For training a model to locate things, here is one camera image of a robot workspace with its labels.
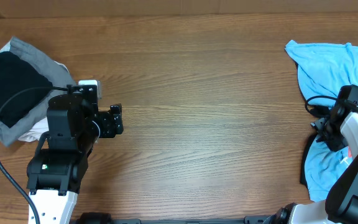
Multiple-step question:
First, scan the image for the light blue printed t-shirt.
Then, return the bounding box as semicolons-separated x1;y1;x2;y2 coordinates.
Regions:
285;40;358;202

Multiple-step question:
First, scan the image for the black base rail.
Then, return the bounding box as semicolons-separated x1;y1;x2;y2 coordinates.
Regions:
70;212;275;224

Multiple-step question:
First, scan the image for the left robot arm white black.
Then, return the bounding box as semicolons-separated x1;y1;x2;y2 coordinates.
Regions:
27;94;124;223

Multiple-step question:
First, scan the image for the folded black garment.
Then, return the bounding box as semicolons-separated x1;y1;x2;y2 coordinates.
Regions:
0;52;52;128

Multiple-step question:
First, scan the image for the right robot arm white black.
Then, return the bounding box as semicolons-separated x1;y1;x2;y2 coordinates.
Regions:
265;112;358;224

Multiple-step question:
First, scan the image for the folded white garment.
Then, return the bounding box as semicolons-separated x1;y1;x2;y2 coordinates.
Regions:
0;42;71;143

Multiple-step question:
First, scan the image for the black crumpled garment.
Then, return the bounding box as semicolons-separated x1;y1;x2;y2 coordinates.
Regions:
300;105;330;188

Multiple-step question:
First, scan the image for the folded grey garment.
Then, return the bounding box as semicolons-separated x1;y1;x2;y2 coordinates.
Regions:
0;36;76;147

